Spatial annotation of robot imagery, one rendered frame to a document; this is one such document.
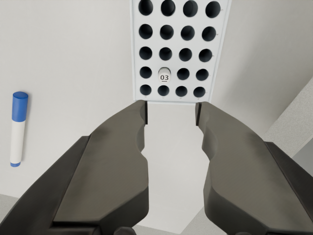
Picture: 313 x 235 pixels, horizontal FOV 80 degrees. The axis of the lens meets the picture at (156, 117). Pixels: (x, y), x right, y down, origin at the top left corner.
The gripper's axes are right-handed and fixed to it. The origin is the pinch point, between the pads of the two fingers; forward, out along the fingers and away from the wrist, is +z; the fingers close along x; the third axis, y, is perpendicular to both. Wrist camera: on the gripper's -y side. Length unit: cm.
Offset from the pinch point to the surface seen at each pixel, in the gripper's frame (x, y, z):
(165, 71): -0.4, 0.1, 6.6
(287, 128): 78, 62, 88
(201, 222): 41, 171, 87
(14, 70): -18.8, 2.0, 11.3
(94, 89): -9.3, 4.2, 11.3
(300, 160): 12.5, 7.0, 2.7
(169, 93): 0.1, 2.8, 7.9
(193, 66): 2.3, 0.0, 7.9
